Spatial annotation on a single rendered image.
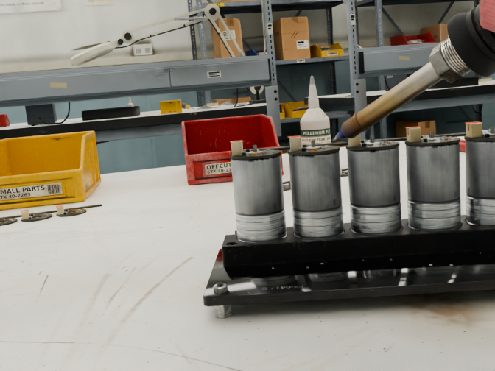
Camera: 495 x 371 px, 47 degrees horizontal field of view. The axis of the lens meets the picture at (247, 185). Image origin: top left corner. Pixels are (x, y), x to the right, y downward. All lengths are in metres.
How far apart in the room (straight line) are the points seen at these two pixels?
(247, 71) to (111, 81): 0.61
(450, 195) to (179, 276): 0.14
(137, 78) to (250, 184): 2.31
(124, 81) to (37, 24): 2.26
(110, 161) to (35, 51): 1.00
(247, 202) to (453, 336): 0.11
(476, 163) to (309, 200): 0.08
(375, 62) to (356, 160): 2.58
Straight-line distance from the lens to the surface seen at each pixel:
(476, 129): 0.29
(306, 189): 0.27
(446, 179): 0.28
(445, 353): 0.21
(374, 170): 0.27
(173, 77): 2.57
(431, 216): 0.28
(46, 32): 4.74
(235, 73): 2.62
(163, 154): 4.72
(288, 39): 4.50
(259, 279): 0.25
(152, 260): 0.34
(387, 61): 2.88
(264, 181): 0.27
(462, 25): 0.21
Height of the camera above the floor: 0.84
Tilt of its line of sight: 10 degrees down
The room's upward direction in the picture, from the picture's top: 5 degrees counter-clockwise
